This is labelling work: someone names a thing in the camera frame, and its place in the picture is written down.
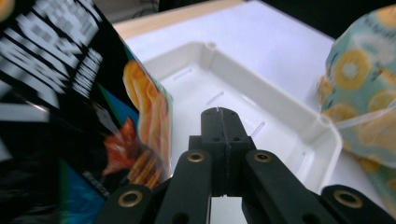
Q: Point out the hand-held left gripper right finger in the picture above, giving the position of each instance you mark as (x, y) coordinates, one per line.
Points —
(236, 140)

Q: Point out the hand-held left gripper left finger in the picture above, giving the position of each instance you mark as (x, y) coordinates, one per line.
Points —
(214, 137)

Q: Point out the white plastic tray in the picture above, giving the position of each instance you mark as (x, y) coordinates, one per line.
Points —
(280, 124)

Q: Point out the yellow and teal patterned bag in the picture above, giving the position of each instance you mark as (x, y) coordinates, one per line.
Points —
(358, 77)

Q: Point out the black and teal chip bag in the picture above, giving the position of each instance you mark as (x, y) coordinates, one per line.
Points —
(62, 93)

